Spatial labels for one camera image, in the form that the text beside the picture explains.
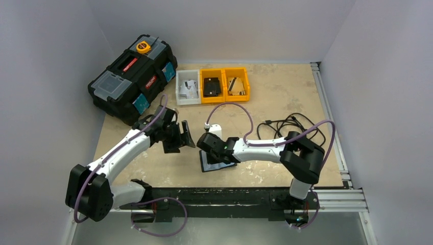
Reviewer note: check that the right yellow plastic bin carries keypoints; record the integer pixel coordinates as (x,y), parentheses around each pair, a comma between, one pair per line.
(242,73)

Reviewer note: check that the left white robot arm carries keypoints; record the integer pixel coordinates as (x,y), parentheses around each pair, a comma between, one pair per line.
(90,193)

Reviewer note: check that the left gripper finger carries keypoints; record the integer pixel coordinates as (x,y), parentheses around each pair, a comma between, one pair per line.
(168,148)
(186,135)

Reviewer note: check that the yellow tape measure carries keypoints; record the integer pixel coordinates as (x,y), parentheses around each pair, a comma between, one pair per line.
(143,47)

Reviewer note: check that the black leather card holder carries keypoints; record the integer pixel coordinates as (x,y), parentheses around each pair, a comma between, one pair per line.
(209,164)

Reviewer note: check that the gold credit card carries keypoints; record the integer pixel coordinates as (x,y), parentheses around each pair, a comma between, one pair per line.
(235,85)

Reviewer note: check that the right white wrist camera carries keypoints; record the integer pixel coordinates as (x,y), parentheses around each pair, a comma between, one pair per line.
(214,129)

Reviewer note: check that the gold credit cards stack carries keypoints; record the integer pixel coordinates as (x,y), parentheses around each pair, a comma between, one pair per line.
(241,93)

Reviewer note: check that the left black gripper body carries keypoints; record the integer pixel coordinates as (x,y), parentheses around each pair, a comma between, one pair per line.
(172,132)

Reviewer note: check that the yellow plastic bin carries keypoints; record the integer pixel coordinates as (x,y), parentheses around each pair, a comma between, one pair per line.
(242,73)
(209,73)

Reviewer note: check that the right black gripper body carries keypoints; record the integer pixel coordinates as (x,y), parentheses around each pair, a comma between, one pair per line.
(210,156)

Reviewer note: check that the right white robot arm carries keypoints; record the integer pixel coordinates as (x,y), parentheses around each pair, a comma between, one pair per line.
(303,158)

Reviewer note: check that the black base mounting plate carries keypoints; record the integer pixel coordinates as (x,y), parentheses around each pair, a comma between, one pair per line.
(271,203)

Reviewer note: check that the middle yellow plastic bin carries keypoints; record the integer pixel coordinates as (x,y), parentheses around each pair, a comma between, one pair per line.
(209,73)

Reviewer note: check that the silver credit cards stack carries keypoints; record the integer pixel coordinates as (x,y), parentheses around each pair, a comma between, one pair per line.
(189,89)

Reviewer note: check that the white plastic bin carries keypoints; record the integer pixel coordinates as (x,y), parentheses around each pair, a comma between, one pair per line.
(187,75)

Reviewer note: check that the black plastic toolbox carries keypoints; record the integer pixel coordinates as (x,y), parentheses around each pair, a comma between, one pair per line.
(127,87)

